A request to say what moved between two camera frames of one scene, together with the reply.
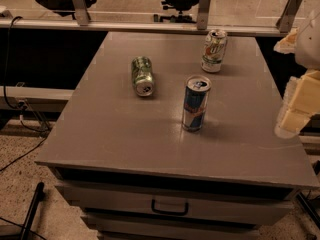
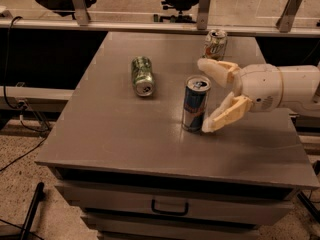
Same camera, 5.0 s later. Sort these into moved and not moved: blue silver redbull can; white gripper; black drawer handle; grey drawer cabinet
Moved: white gripper
Not moved: grey drawer cabinet; black drawer handle; blue silver redbull can
